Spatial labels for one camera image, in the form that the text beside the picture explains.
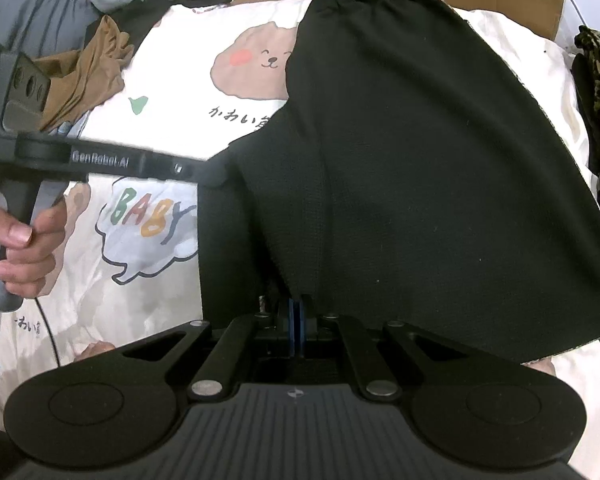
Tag black knit garment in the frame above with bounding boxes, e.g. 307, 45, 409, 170
198, 0, 600, 363

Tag person's left hand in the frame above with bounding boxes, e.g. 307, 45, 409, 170
0, 198, 67, 299

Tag brown sheer stockings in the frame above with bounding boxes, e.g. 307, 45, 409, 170
34, 15, 134, 131

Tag white cartoon bear bedsheet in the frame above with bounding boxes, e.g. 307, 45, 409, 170
0, 0, 600, 479

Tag black cable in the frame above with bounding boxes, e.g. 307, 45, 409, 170
33, 294, 63, 369

